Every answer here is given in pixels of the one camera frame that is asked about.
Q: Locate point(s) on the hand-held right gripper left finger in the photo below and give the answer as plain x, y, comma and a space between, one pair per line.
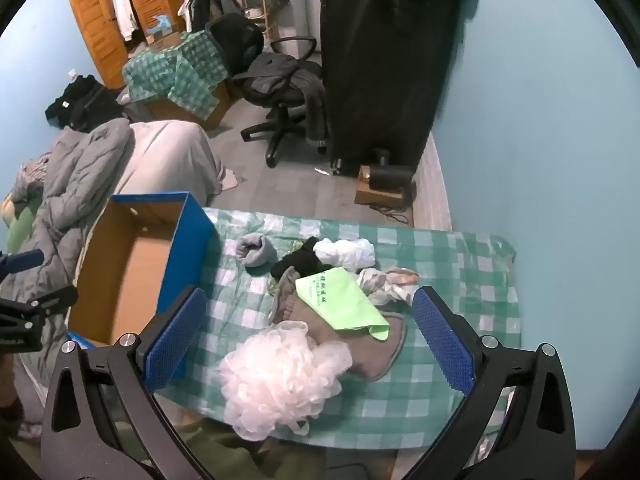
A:
175, 335

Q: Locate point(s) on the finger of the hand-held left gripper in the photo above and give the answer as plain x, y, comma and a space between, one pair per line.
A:
47, 302
22, 261

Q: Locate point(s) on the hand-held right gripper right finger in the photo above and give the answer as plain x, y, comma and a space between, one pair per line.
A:
442, 340

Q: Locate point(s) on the blue cardboard box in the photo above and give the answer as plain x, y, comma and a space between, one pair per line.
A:
130, 280

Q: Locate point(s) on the grey sock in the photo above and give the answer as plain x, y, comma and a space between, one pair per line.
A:
252, 250

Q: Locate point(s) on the white blue plastic bag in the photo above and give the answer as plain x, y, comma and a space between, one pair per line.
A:
345, 252

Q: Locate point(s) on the person's left forearm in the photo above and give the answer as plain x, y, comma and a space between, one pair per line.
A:
6, 380

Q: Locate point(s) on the green plush toy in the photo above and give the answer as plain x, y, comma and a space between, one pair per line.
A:
15, 225

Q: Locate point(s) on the brown slipper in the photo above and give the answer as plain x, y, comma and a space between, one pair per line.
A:
365, 355

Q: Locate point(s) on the white pink crumpled cloth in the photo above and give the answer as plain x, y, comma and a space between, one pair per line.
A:
385, 285

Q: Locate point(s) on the striped pillow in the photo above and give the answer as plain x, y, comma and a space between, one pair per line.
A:
30, 172

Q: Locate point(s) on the green white checked tablecloth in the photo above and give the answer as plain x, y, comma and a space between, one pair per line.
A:
450, 250

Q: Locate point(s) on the grey quilt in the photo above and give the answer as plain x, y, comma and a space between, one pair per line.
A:
80, 175

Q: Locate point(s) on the light green cloth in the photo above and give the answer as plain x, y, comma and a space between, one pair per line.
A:
335, 300

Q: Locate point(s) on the black rolled sock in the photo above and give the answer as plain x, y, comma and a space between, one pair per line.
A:
300, 262

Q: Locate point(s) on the green glitter scouring pad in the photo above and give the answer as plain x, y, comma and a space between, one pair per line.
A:
295, 246

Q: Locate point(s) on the flat brown cardboard box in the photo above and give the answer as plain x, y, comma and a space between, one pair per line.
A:
375, 195

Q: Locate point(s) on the small white floor cloth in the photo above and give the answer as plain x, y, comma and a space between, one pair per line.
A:
230, 180

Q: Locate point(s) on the black bag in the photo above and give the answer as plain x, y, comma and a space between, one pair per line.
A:
80, 100

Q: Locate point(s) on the black cylinder device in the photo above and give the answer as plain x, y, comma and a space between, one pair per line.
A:
392, 176

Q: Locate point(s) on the person in grey trousers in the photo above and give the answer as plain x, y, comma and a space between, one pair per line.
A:
170, 160

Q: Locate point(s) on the large brown cardboard box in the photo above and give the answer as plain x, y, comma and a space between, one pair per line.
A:
165, 110

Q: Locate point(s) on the green checked cloth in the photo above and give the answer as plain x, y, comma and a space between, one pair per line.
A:
160, 70

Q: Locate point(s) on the black office chair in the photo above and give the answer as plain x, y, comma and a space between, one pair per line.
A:
280, 115

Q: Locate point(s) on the wooden wardrobe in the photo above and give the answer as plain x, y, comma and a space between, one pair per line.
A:
95, 20

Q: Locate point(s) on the small open cardboard box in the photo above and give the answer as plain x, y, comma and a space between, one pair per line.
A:
165, 37

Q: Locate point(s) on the white hanging shirt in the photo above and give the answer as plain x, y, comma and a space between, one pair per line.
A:
124, 7

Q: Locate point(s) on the dark grey clothes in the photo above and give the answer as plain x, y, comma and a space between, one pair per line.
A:
300, 85

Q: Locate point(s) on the black fabric wardrobe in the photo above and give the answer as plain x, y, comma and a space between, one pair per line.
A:
380, 60

